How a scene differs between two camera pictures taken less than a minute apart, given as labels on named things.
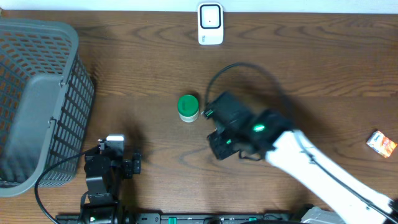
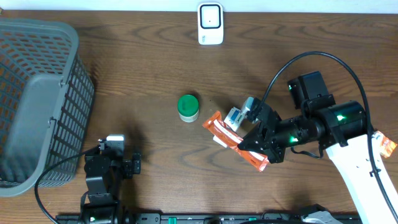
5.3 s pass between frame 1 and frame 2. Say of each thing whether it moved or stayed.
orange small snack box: stayed
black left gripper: stayed
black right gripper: moved
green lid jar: stayed
